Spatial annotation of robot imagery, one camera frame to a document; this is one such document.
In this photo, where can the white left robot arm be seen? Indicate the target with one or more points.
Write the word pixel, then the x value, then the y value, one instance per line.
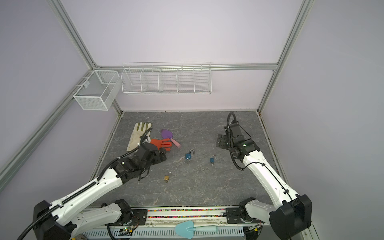
pixel 64 219

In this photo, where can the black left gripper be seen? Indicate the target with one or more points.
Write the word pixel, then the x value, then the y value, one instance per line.
pixel 158 158

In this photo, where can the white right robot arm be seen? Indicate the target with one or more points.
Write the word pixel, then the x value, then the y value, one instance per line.
pixel 246 155

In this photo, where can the white wire shelf basket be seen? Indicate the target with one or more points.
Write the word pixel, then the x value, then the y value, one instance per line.
pixel 167 78

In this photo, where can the cream and green work glove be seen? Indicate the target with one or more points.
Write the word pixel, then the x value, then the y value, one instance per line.
pixel 138 131

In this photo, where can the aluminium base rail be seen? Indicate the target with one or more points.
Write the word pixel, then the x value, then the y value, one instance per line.
pixel 254 212

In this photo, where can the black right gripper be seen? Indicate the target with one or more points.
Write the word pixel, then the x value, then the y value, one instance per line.
pixel 222 141

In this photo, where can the white mesh box basket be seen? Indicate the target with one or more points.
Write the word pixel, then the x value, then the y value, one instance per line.
pixel 99 90

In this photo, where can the teal garden trowel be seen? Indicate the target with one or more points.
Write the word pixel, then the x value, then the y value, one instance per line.
pixel 187 229

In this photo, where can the purple garden trowel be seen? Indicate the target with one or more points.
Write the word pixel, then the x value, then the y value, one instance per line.
pixel 167 134

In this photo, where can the red rubber glove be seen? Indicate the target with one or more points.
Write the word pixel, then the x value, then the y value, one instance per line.
pixel 164 143

